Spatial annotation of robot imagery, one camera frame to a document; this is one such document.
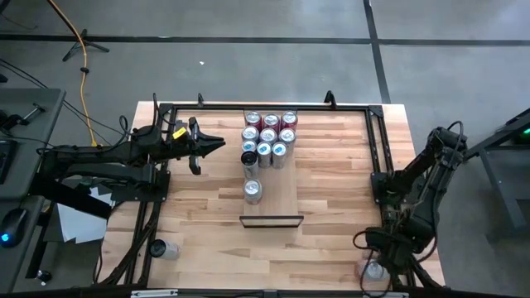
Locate red Coca-Cola can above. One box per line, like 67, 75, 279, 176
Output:
263, 113, 282, 132
280, 110, 299, 130
244, 110, 263, 132

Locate black flat panel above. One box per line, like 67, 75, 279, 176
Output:
31, 181, 113, 220

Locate black computer mouse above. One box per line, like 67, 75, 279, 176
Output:
0, 206, 29, 249

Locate white paper sheets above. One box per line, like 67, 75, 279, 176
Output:
56, 185, 115, 245

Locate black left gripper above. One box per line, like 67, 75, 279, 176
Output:
159, 117, 228, 176

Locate small black knob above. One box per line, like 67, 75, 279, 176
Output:
35, 268, 54, 286

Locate black tripod stand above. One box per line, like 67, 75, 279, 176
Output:
61, 27, 111, 63

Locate grey side desk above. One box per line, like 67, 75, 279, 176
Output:
0, 86, 67, 291

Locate wooden shelf with black frame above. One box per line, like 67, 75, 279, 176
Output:
238, 108, 306, 229

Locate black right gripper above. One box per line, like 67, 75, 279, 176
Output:
364, 224, 417, 288

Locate black neighbouring table frame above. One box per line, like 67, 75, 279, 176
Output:
482, 107, 530, 243

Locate yellow-orange extension cable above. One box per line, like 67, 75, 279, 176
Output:
46, 0, 104, 150

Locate slim white palm-print can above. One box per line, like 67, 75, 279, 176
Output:
149, 238, 182, 261
241, 150, 260, 180

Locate black keyboard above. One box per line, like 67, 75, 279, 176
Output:
0, 138, 18, 185

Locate black rig crossbar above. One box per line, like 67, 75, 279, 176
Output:
0, 285, 530, 298

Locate silver metal bracket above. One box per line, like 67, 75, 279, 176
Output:
363, 291, 409, 298
131, 289, 179, 298

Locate small metal hand tool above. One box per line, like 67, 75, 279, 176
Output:
20, 103, 46, 125

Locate black aluminium table frame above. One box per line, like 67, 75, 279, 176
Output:
93, 102, 446, 291

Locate black computer with green lights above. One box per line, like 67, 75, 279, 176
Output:
513, 119, 530, 146

